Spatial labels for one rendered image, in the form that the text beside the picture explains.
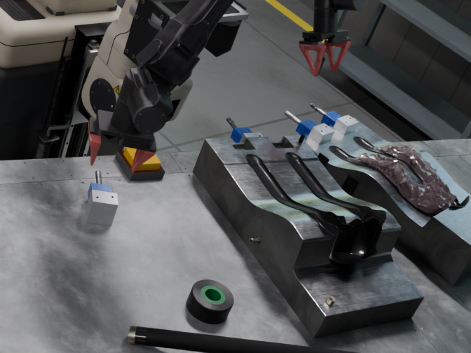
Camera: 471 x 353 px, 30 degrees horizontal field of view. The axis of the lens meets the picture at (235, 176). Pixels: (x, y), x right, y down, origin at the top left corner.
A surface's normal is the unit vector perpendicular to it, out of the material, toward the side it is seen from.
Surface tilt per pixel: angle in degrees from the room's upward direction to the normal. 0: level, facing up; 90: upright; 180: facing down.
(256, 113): 0
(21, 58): 90
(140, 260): 0
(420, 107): 0
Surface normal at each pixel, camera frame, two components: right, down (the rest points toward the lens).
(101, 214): 0.18, 0.61
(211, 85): 0.32, -0.78
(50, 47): 0.66, 0.59
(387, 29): -0.68, 0.20
